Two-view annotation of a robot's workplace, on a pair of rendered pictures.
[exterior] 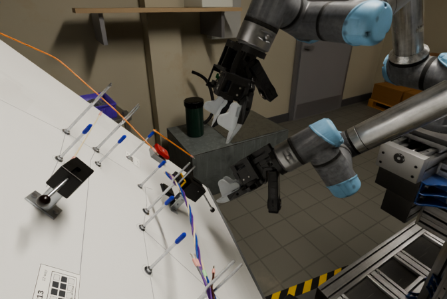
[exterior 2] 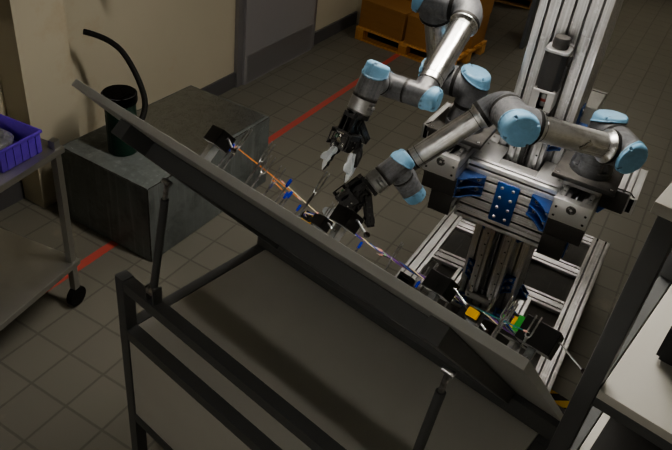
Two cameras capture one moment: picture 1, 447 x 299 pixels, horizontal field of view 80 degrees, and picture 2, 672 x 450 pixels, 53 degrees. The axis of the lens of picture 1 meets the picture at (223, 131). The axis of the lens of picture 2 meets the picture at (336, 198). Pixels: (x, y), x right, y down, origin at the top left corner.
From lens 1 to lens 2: 153 cm
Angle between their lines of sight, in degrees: 30
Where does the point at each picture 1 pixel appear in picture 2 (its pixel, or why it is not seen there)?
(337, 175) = (413, 189)
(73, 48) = not seen: outside the picture
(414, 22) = not seen: hidden behind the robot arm
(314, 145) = (398, 171)
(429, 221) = (464, 209)
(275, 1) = (379, 87)
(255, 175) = (356, 201)
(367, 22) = (433, 103)
